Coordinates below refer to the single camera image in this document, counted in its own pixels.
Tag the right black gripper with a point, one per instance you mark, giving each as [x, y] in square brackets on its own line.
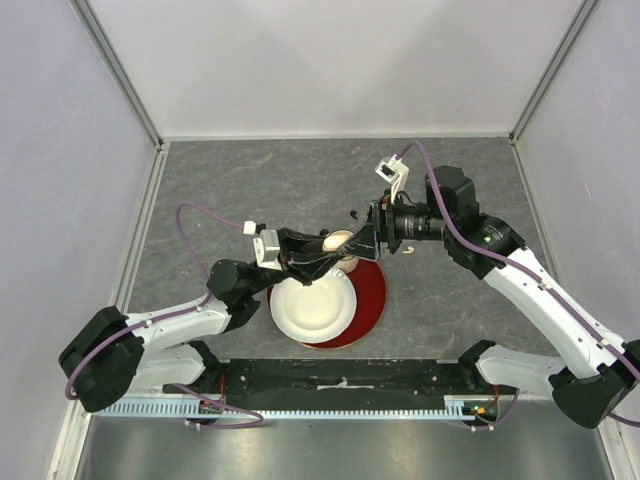
[376, 227]

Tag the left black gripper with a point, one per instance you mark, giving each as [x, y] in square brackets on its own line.
[302, 255]

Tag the pink earbud charging case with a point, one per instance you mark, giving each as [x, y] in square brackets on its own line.
[334, 240]

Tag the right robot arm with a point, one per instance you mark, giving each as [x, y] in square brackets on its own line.
[594, 368]

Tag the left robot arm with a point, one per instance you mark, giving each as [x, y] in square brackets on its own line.
[118, 353]

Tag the red round tray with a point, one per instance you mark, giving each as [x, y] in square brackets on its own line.
[371, 291]

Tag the white paper plate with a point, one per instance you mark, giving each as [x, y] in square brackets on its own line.
[316, 313]

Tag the beige mug black handle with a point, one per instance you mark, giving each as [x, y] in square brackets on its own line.
[347, 264]

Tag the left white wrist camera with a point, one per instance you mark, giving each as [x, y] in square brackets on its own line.
[267, 249]

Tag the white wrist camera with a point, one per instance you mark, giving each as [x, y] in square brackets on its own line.
[267, 249]
[395, 172]

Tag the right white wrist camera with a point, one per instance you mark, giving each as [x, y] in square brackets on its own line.
[395, 172]

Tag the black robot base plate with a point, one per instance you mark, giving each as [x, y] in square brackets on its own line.
[253, 376]

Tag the grey cable duct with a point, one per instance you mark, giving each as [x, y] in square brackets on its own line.
[452, 408]

